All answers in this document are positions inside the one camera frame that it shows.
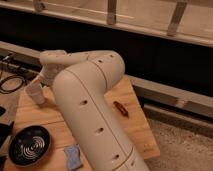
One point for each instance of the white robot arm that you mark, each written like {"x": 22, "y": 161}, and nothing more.
{"x": 79, "y": 82}

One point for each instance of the dark patterned ceramic bowl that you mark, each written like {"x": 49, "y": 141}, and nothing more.
{"x": 29, "y": 145}

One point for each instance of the black object at left edge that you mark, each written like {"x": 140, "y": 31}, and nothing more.
{"x": 6, "y": 127}

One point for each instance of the blue sponge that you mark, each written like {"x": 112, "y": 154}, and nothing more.
{"x": 73, "y": 160}

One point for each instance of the wooden board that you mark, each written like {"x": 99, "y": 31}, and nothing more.
{"x": 47, "y": 115}

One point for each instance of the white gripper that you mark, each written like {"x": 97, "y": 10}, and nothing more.
{"x": 47, "y": 75}

